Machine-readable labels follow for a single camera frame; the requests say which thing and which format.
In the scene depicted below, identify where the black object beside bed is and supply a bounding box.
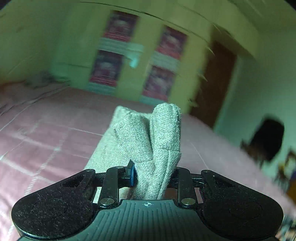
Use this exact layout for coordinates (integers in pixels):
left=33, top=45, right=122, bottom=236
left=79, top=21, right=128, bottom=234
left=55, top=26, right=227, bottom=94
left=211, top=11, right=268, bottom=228
left=240, top=116, right=285, bottom=169

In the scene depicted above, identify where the red calendar poster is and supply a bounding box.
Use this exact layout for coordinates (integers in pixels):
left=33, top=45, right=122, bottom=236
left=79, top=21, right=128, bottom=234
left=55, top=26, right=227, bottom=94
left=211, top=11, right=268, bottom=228
left=140, top=26, right=188, bottom=105
left=90, top=11, right=144, bottom=88

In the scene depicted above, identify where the brown wooden door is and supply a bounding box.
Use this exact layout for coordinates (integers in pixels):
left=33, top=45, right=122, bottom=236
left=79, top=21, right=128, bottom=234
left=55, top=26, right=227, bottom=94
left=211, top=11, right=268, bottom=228
left=190, top=41, right=237, bottom=128

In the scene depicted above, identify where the red calendar poster left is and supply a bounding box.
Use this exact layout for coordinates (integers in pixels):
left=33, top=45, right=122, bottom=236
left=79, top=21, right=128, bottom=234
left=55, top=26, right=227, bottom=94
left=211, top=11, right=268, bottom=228
left=90, top=11, right=144, bottom=88

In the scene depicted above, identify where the pink checked bedspread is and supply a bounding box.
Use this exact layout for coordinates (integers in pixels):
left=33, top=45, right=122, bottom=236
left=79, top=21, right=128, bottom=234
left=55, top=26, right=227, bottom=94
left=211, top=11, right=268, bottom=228
left=1, top=83, right=295, bottom=240

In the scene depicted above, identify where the green wardrobe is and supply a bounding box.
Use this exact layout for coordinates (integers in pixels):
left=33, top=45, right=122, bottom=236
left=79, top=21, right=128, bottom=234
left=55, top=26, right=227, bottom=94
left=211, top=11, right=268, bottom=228
left=49, top=0, right=258, bottom=114

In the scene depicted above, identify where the grey knit pant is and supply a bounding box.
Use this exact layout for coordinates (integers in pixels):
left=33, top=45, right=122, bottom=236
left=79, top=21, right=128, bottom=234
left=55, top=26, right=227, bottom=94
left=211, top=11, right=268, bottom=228
left=85, top=103, right=181, bottom=200

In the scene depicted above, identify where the red calendar poster right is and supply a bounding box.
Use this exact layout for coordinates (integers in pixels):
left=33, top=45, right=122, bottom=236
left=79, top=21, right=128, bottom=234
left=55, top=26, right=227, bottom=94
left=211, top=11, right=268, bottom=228
left=140, top=26, right=188, bottom=105

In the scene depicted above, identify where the grey crumpled cloth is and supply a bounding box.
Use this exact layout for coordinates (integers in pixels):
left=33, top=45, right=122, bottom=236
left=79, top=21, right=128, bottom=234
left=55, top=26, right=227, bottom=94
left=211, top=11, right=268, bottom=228
left=25, top=71, right=70, bottom=89

